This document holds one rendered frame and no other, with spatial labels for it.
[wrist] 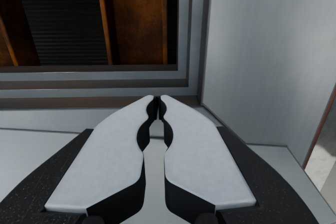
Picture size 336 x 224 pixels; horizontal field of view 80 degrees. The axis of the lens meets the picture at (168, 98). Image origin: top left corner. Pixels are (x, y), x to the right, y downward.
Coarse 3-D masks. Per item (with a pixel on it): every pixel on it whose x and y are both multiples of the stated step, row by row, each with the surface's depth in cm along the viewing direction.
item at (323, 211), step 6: (324, 204) 19; (318, 210) 20; (324, 210) 20; (330, 210) 20; (318, 216) 20; (324, 216) 20; (330, 216) 20; (318, 222) 21; (324, 222) 21; (330, 222) 21
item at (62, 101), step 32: (192, 0) 13; (192, 32) 14; (160, 64) 18; (192, 64) 15; (0, 96) 15; (32, 96) 15; (64, 96) 15; (96, 96) 16; (128, 96) 16; (192, 96) 15; (32, 128) 15; (64, 128) 15; (160, 128) 15
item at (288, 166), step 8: (288, 152) 16; (280, 160) 16; (288, 160) 16; (296, 160) 16; (280, 168) 17; (288, 168) 17; (296, 168) 17; (288, 176) 17; (296, 176) 17; (304, 176) 17; (296, 184) 18; (304, 184) 18; (312, 184) 18; (304, 192) 18; (312, 192) 18; (304, 200) 19; (312, 200) 19; (320, 200) 19; (312, 208) 19
